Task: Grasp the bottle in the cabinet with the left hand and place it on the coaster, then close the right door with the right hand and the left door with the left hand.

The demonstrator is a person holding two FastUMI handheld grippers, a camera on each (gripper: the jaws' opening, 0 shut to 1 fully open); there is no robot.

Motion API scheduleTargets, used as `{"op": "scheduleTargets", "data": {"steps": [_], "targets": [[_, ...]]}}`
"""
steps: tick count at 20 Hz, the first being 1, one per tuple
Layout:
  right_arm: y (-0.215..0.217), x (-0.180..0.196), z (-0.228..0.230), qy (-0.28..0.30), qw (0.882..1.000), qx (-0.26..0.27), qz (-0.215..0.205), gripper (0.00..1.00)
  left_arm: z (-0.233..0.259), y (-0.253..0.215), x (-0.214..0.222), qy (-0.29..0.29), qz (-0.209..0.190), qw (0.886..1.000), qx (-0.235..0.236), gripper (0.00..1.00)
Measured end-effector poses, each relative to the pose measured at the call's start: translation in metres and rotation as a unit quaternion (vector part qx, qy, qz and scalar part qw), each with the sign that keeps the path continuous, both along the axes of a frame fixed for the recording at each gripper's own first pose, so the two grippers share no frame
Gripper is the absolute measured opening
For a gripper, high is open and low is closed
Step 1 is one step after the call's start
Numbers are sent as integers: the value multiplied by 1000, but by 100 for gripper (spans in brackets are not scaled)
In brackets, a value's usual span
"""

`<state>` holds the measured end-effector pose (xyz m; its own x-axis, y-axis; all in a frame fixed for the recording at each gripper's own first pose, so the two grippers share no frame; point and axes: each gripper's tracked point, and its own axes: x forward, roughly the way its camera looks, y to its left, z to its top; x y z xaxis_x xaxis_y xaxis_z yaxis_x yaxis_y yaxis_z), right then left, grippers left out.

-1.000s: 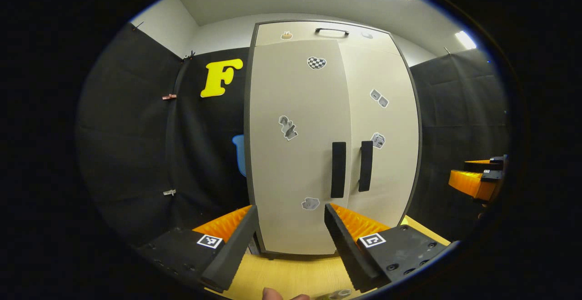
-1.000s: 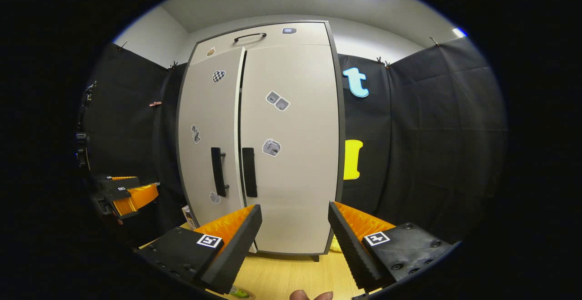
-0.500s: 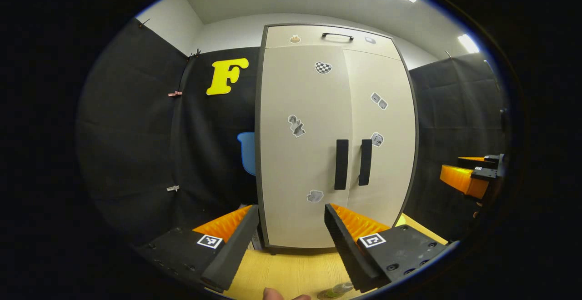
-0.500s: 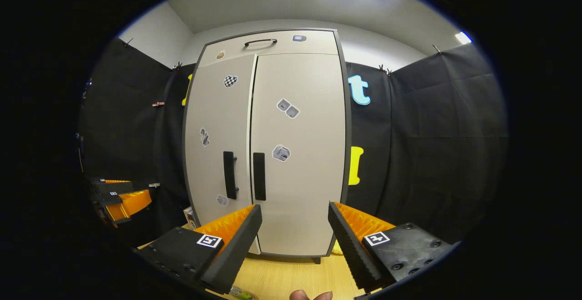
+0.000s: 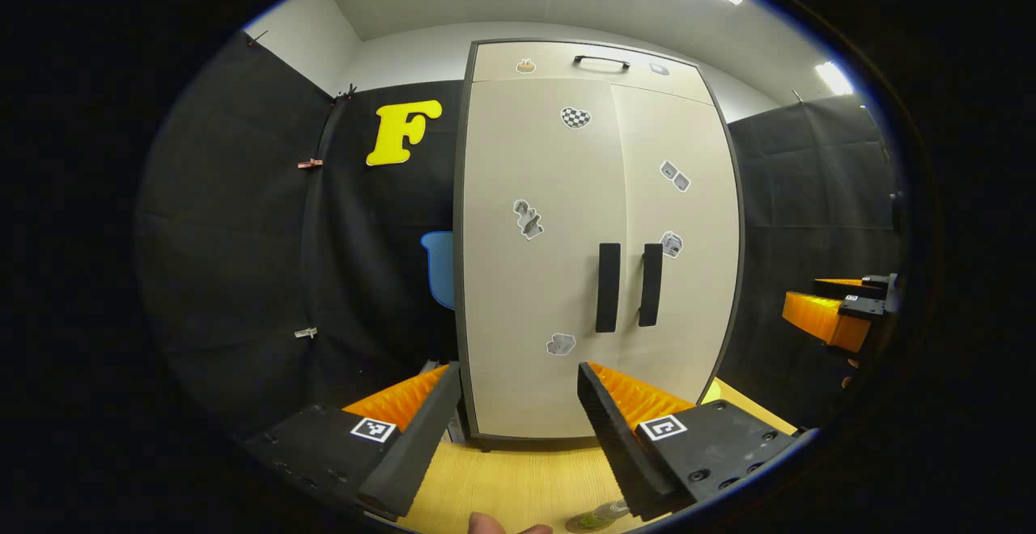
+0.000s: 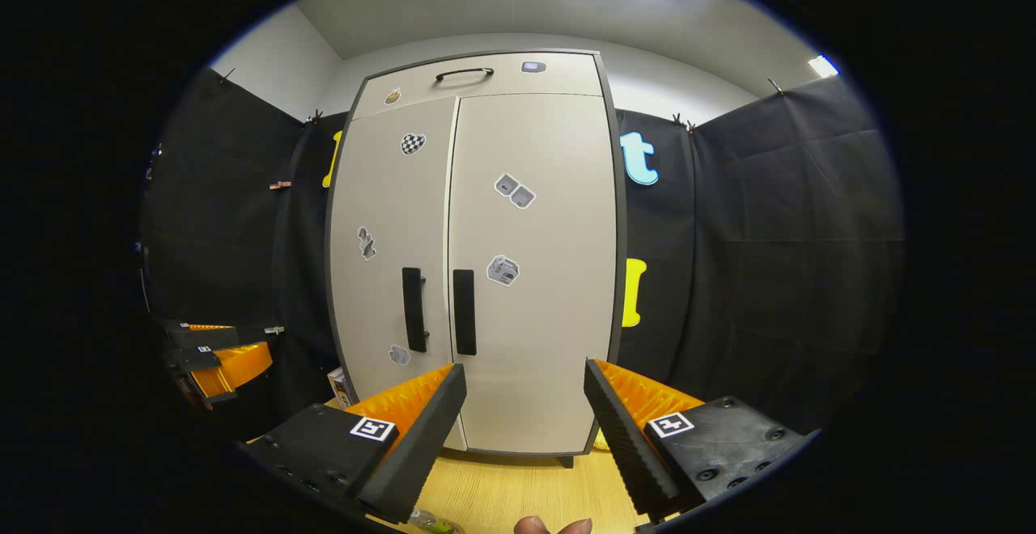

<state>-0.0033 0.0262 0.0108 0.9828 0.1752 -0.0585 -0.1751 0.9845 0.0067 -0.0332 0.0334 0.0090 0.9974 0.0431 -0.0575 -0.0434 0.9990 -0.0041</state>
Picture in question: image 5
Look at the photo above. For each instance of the white cabinet door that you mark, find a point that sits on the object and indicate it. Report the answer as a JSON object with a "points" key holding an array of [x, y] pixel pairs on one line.
{"points": [[534, 291], [688, 291]]}

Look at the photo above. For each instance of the small ceiling light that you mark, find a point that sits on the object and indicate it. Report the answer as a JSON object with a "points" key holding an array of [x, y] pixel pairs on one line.
{"points": [[834, 78]]}

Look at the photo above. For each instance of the white cabinet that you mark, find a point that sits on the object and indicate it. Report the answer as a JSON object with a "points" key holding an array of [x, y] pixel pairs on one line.
{"points": [[566, 275]]}

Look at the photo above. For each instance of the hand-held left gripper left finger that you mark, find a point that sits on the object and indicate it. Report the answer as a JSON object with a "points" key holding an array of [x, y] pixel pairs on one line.
{"points": [[417, 437]]}

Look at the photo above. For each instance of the green label clear bottle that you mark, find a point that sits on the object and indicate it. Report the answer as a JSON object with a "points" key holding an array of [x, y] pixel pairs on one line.
{"points": [[613, 508]]}

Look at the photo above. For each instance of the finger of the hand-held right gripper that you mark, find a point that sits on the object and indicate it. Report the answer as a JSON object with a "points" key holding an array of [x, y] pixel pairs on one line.
{"points": [[821, 319], [850, 285]]}

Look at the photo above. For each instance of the white cloth clip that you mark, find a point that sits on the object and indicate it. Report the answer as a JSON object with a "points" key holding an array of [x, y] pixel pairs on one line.
{"points": [[305, 332]]}

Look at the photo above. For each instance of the red cloth clip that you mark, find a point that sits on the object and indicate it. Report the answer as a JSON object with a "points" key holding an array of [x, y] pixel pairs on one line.
{"points": [[309, 163]]}

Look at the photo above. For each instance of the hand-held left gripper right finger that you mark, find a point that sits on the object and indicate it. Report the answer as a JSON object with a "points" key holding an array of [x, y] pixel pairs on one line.
{"points": [[619, 437]]}

